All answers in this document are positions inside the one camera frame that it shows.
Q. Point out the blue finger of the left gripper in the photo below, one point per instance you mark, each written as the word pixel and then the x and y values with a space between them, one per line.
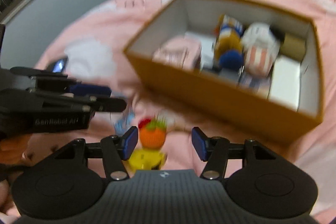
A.
pixel 105 104
pixel 86 89

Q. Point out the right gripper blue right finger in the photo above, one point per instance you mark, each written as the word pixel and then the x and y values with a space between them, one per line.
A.
pixel 213 151

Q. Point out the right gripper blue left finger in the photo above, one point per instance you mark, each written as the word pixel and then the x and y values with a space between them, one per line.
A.
pixel 116 150

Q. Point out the pink pouch bag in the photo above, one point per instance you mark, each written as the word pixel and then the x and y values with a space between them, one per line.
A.
pixel 181 51

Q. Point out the yellow toy figure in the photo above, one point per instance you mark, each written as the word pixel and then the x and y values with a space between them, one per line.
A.
pixel 146 159

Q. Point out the smartphone with lit screen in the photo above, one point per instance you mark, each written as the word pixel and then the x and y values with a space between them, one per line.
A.
pixel 58 66

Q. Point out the orange knitted carrot toy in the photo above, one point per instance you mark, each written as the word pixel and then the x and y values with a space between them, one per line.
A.
pixel 152 133

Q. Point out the pink patterned bed sheet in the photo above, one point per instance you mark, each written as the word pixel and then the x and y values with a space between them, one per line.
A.
pixel 178 111

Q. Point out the dark grey flat box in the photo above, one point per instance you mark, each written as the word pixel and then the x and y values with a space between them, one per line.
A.
pixel 223 74

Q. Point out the photo card with picture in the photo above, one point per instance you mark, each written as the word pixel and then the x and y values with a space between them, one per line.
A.
pixel 257 85

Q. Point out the white rectangular box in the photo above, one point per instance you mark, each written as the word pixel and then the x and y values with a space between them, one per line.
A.
pixel 285 82

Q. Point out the orange cardboard storage box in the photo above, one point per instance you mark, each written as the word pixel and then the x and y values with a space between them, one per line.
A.
pixel 199 18

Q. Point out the orange blue plush doll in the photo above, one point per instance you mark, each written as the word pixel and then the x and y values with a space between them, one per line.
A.
pixel 228 50

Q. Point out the white striped plush toy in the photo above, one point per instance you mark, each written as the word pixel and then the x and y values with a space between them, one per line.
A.
pixel 260 48

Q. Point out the small gold cardboard box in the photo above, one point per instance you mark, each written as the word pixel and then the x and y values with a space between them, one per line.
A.
pixel 293 47

